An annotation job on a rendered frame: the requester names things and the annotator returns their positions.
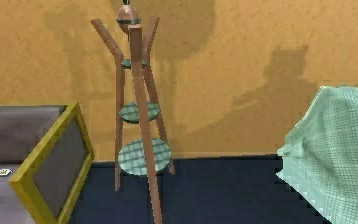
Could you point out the brown wooden tripod shelf stand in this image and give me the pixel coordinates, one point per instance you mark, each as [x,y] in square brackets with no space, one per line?
[143,120]

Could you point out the pale green checked bed cover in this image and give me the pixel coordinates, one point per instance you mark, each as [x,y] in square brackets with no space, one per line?
[333,146]

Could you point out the grey sofa with yellow frame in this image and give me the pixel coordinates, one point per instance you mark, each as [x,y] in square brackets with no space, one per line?
[17,140]

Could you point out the brown round vase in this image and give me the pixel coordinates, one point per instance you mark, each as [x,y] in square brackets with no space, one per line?
[127,17]

